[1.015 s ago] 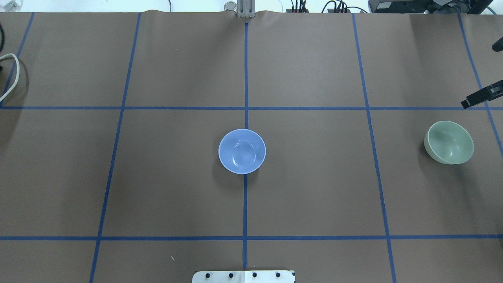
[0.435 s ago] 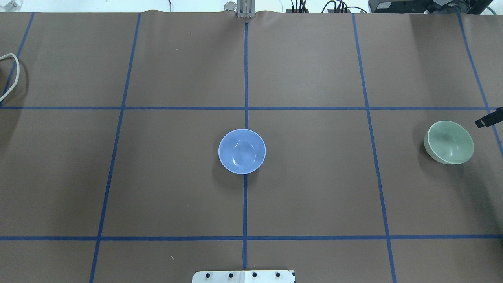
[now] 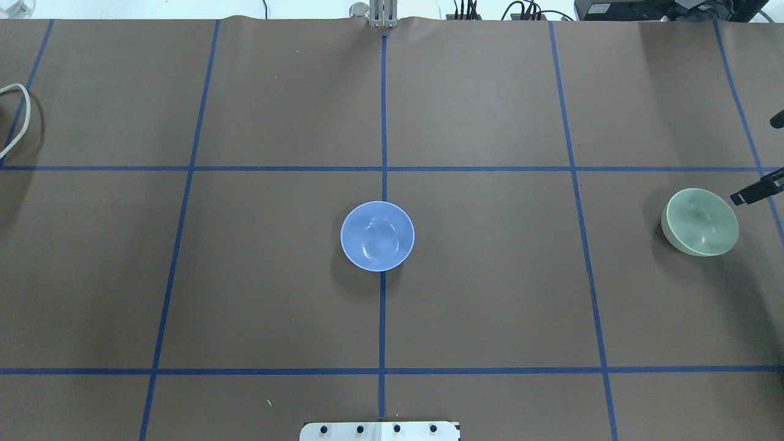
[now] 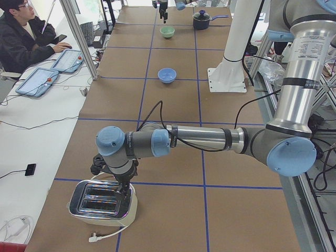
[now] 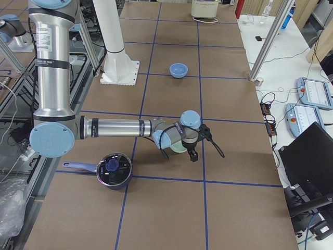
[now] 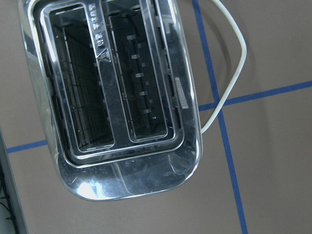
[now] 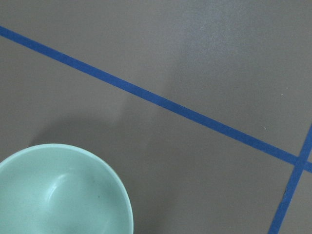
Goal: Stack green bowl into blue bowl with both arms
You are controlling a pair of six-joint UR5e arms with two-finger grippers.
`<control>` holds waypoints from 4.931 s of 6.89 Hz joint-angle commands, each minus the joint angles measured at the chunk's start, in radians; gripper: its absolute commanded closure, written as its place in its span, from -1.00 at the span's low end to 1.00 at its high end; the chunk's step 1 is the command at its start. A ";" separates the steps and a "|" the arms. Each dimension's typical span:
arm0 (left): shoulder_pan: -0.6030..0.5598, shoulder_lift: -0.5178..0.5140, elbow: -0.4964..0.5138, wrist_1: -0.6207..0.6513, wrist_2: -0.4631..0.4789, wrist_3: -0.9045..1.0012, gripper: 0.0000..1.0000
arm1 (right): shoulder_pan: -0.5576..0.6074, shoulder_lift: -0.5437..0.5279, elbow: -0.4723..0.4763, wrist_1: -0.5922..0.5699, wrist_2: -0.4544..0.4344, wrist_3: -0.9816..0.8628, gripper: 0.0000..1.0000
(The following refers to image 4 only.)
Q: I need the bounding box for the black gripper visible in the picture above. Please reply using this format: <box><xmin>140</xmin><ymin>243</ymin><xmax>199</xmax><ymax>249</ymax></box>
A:
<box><xmin>111</xmin><ymin>160</ymin><xmax>139</xmax><ymax>210</ymax></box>
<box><xmin>158</xmin><ymin>0</ymin><xmax>168</xmax><ymax>23</ymax></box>

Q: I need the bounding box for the green bowl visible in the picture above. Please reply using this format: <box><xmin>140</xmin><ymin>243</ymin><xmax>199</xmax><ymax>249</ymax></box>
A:
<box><xmin>160</xmin><ymin>26</ymin><xmax>175</xmax><ymax>38</ymax></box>

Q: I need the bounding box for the blue bowl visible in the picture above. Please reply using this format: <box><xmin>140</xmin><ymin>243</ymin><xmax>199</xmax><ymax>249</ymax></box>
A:
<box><xmin>157</xmin><ymin>68</ymin><xmax>177</xmax><ymax>84</ymax></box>

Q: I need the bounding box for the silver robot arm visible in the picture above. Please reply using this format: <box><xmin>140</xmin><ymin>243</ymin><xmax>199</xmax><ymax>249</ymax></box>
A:
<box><xmin>152</xmin><ymin>0</ymin><xmax>196</xmax><ymax>24</ymax></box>
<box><xmin>91</xmin><ymin>1</ymin><xmax>335</xmax><ymax>202</ymax></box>

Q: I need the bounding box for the cream and chrome toaster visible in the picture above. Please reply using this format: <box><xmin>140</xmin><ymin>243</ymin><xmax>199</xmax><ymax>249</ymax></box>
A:
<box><xmin>68</xmin><ymin>180</ymin><xmax>138</xmax><ymax>227</ymax></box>

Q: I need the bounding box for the dark blue saucepan with lid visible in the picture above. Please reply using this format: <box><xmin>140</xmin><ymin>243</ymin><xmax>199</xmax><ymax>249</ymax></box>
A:
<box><xmin>193</xmin><ymin>10</ymin><xmax>229</xmax><ymax>30</ymax></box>

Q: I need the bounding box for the black keyboard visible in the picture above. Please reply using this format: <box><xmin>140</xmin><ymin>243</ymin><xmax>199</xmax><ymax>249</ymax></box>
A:
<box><xmin>80</xmin><ymin>22</ymin><xmax>93</xmax><ymax>46</ymax></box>

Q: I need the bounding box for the small black puck device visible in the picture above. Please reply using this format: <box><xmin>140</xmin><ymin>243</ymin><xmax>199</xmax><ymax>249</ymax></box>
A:
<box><xmin>25</xmin><ymin>163</ymin><xmax>36</xmax><ymax>176</ymax></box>

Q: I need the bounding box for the small metal cylinder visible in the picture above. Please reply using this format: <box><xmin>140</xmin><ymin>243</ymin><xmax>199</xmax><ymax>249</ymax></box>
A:
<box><xmin>79</xmin><ymin>87</ymin><xmax>88</xmax><ymax>97</ymax></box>

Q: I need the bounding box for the upper blue teach pendant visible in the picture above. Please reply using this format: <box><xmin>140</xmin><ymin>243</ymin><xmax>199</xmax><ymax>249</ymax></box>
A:
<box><xmin>51</xmin><ymin>49</ymin><xmax>83</xmax><ymax>74</ymax></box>

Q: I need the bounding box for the blue teach pendant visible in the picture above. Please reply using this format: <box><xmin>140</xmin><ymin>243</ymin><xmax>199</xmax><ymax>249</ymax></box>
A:
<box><xmin>51</xmin><ymin>49</ymin><xmax>83</xmax><ymax>74</ymax></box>
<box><xmin>15</xmin><ymin>67</ymin><xmax>59</xmax><ymax>98</ymax></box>

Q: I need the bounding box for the lower blue teach pendant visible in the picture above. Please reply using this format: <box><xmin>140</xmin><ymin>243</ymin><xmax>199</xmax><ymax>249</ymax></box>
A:
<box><xmin>15</xmin><ymin>67</ymin><xmax>59</xmax><ymax>98</ymax></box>

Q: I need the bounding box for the seated person in black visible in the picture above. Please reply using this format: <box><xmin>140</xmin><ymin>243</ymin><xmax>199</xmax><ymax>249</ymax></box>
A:
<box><xmin>1</xmin><ymin>0</ymin><xmax>71</xmax><ymax>74</ymax></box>

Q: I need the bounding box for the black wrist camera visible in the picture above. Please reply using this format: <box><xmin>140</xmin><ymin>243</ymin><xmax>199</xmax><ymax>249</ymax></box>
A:
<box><xmin>152</xmin><ymin>1</ymin><xmax>159</xmax><ymax>8</ymax></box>
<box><xmin>90</xmin><ymin>154</ymin><xmax>108</xmax><ymax>175</ymax></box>

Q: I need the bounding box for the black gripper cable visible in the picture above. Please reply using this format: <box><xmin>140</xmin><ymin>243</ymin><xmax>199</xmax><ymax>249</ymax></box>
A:
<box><xmin>136</xmin><ymin>0</ymin><xmax>289</xmax><ymax>152</ymax></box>

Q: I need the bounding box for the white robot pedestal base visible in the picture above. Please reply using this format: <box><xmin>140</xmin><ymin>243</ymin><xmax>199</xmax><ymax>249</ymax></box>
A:
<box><xmin>207</xmin><ymin>0</ymin><xmax>263</xmax><ymax>93</ymax></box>

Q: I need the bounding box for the aluminium frame post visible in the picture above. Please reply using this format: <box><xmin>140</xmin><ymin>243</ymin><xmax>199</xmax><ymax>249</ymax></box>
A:
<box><xmin>60</xmin><ymin>0</ymin><xmax>98</xmax><ymax>80</ymax></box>

